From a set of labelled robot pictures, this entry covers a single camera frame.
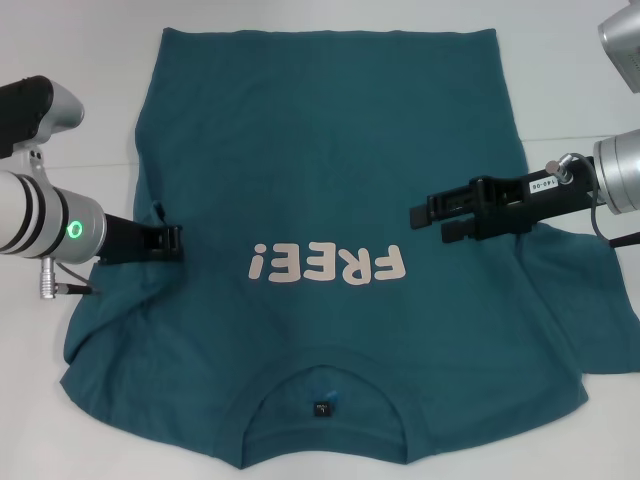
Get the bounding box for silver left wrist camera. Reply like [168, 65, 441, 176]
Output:
[0, 74, 86, 161]

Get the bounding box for grey left gripper cable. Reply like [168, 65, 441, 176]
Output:
[38, 256, 103, 301]

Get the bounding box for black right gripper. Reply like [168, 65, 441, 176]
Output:
[408, 155, 603, 246]

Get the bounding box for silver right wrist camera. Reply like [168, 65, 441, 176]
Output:
[597, 0, 640, 95]

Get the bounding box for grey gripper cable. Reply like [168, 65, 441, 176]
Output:
[543, 153, 640, 250]
[38, 256, 103, 301]

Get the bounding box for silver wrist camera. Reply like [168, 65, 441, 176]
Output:
[597, 0, 640, 95]
[0, 74, 86, 161]

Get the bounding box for teal shirt with FREE print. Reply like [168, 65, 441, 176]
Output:
[58, 27, 640, 453]

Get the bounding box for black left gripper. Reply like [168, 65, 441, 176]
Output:
[93, 211, 187, 267]

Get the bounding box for silver left camera mount bracket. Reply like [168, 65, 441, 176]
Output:
[9, 142, 51, 186]

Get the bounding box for grey right gripper cable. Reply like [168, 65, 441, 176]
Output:
[543, 153, 640, 250]

